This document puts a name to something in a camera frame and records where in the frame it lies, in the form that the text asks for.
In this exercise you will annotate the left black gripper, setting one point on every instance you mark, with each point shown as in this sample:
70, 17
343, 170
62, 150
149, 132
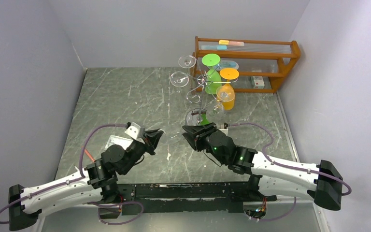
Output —
151, 138

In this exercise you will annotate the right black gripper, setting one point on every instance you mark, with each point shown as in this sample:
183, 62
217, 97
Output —
200, 138

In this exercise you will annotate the clear wine glass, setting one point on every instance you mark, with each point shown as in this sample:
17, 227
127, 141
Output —
196, 117
179, 79
215, 111
187, 61

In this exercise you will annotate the orange plastic wine glass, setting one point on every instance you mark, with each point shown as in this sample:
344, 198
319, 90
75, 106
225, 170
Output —
226, 94

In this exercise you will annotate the green plastic wine glass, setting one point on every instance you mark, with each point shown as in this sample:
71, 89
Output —
213, 78

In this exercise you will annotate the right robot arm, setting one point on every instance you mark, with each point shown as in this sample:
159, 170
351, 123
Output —
321, 183

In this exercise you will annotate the chrome wine glass rack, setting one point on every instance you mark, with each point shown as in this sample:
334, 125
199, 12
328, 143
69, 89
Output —
195, 93

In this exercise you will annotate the wooden shelf rack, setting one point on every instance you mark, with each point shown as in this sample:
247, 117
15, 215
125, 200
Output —
273, 60

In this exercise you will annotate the clear plastic card case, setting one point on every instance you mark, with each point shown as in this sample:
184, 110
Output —
117, 140

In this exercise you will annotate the red pen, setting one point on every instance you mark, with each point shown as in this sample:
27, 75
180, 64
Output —
86, 152

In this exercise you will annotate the blue oval plate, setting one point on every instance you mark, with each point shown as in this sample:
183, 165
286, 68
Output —
228, 64

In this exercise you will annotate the small white box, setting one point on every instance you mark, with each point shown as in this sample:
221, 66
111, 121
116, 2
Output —
257, 82

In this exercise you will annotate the blue bar on shelf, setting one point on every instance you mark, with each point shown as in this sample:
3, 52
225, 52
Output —
213, 47

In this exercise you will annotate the yellow pink eraser bar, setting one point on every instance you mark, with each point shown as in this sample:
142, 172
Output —
230, 43

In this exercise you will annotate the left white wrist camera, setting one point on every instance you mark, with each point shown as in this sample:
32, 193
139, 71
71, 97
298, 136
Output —
135, 131

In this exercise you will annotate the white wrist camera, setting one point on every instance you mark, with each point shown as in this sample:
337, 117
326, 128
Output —
222, 126
135, 131

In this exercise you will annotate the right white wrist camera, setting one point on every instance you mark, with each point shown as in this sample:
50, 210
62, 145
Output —
222, 126

